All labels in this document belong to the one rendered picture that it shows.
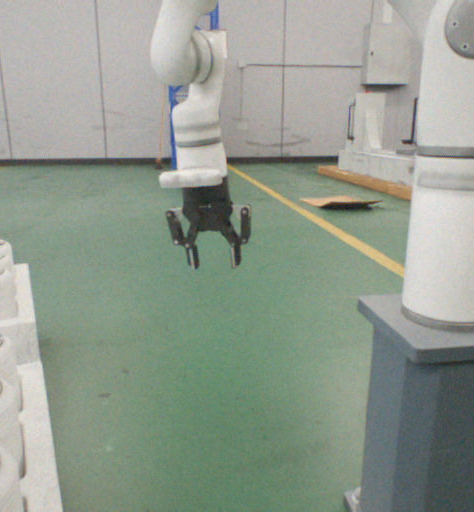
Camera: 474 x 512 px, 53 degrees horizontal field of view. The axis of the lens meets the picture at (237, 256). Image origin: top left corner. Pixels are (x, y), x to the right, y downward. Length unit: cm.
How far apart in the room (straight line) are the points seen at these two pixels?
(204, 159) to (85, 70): 614
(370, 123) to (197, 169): 422
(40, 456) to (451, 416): 41
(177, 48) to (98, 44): 616
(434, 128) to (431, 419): 29
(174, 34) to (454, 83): 36
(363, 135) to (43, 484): 460
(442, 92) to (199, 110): 34
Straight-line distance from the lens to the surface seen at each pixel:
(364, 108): 492
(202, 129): 71
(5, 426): 53
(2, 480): 43
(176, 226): 78
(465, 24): 50
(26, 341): 91
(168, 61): 69
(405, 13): 59
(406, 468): 59
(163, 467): 80
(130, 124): 674
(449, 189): 50
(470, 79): 50
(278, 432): 87
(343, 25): 728
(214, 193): 72
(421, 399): 54
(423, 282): 52
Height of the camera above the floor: 50
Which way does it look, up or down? 15 degrees down
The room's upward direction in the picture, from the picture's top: straight up
